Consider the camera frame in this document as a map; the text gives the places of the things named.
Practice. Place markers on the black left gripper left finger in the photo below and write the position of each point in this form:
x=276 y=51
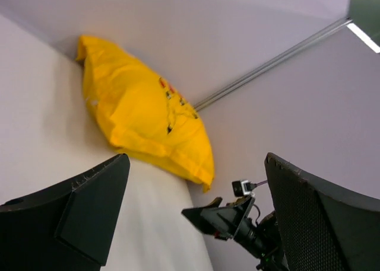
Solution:
x=67 y=226

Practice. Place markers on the aluminium frame post right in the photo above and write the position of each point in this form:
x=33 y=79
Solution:
x=265 y=67

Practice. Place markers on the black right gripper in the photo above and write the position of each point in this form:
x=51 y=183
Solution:
x=260 y=239

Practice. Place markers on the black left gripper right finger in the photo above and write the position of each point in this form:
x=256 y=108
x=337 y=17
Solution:
x=323 y=226

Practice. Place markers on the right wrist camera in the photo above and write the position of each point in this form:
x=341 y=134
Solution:
x=243 y=188

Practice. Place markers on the yellow Pikachu pillow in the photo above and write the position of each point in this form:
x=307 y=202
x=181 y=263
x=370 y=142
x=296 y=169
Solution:
x=142 y=114

